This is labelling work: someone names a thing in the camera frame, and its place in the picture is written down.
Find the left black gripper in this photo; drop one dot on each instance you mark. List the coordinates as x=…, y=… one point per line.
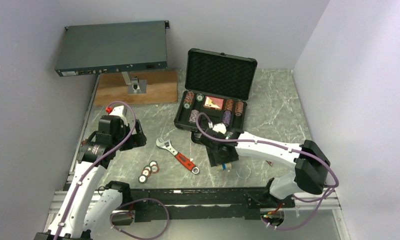
x=137, y=140

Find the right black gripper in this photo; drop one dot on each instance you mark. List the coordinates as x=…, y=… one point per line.
x=215, y=159

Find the blue texas holdem card box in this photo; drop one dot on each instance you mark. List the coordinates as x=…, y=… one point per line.
x=224, y=166

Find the red playing card deck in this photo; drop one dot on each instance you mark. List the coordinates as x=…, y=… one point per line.
x=214, y=103

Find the black poker set case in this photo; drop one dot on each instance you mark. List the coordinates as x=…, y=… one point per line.
x=215, y=74

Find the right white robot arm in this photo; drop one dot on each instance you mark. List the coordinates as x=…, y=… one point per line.
x=309, y=169

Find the clear round dealer disc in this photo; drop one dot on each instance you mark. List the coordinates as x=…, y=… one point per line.
x=243, y=172

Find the purple chip stack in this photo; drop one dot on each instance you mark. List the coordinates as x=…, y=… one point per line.
x=226, y=119

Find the orange black chip stack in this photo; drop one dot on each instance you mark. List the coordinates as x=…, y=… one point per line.
x=229, y=105

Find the brown chip stack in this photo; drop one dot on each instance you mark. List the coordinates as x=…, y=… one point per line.
x=239, y=108

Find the green poker chip middle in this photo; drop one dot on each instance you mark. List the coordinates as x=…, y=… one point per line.
x=148, y=168

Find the green poker chip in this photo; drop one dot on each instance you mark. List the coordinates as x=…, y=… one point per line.
x=148, y=168
x=142, y=179
x=153, y=163

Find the green poker chip top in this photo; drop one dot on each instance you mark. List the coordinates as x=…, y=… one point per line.
x=153, y=163

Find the red poker chip left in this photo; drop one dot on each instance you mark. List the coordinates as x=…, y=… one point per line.
x=146, y=172

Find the green poker chip bottom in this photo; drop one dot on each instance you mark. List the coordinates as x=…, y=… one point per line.
x=142, y=179

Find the green chip in case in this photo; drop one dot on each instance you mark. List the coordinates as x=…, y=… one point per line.
x=199, y=97

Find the wooden board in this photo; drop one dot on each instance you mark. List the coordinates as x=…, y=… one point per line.
x=162, y=87

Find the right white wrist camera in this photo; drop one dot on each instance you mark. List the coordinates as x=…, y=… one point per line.
x=219, y=128

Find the grey metal stand bracket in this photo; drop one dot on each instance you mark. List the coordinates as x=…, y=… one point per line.
x=135, y=85

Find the red handled adjustable wrench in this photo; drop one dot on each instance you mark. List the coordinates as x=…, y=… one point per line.
x=183, y=160

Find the grey rack-mount network unit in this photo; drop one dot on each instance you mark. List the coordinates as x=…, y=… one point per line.
x=113, y=48

